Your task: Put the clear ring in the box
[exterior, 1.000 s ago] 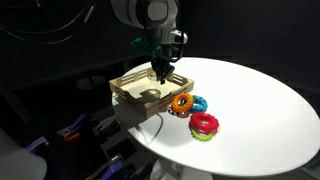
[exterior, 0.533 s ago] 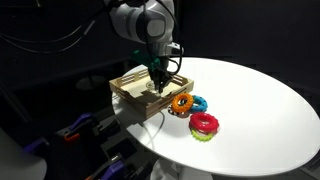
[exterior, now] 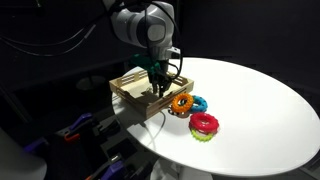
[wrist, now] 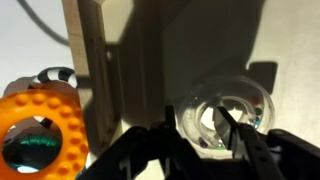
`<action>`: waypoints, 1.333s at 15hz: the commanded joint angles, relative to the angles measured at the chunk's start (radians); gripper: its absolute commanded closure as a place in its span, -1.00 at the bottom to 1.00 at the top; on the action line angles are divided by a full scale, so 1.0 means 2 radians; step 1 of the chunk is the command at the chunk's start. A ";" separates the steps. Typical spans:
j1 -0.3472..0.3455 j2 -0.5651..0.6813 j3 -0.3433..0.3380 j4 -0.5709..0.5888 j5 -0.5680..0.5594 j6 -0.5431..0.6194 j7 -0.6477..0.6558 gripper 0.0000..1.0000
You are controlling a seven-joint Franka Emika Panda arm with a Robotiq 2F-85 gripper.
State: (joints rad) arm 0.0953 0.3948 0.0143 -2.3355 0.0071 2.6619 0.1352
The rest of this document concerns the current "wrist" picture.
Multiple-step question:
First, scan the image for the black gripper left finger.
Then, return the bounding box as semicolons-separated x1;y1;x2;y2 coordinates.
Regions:
75;105;218;180

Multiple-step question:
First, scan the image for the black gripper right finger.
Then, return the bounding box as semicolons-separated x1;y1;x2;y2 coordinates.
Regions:
212;105;320;180

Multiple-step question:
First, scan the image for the light wooden tray box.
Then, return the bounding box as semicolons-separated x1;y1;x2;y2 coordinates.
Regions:
61;0;320;159

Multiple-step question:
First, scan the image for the orange studded ring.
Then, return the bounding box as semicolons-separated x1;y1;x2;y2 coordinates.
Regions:
0;88;90;180

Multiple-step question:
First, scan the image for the black and white striped ring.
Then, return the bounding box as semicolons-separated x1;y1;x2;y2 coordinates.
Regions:
27;66;80;130

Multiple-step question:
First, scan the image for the grey cable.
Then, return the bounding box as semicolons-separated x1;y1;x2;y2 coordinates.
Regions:
16;0;72;47

